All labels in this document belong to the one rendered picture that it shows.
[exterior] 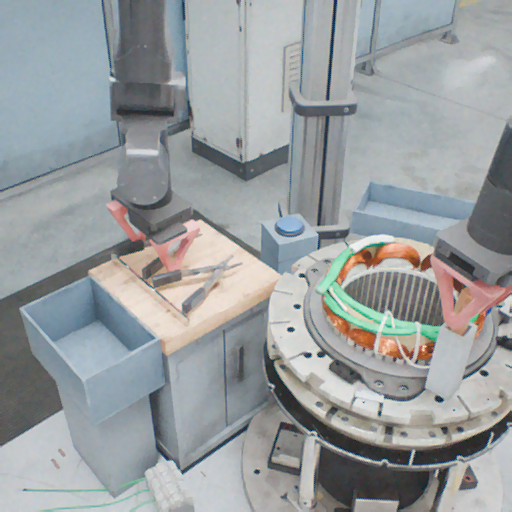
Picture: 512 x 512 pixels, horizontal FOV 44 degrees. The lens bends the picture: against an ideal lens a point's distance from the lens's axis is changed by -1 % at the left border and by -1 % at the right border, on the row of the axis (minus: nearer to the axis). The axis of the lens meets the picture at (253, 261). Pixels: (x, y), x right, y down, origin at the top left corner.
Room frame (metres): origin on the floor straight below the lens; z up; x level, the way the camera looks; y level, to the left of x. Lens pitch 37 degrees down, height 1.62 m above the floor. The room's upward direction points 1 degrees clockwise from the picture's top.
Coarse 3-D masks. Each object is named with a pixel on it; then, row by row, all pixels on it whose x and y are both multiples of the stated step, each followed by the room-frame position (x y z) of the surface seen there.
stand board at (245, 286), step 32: (128, 256) 0.73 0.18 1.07; (192, 256) 0.74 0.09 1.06; (224, 256) 0.74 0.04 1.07; (128, 288) 0.66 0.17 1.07; (160, 288) 0.66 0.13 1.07; (192, 288) 0.66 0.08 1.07; (224, 288) 0.66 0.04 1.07; (256, 288) 0.66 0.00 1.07; (160, 320) 0.60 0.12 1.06; (192, 320) 0.60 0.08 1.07; (224, 320) 0.62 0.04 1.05
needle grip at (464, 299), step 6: (468, 288) 0.47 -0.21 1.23; (462, 294) 0.46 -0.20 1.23; (468, 294) 0.46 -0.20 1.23; (462, 300) 0.46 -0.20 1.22; (468, 300) 0.46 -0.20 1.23; (456, 306) 0.47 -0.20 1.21; (462, 306) 0.46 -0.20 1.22; (456, 312) 0.46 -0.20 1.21; (456, 330) 0.46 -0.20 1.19; (462, 330) 0.46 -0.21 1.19; (462, 336) 0.46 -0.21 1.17
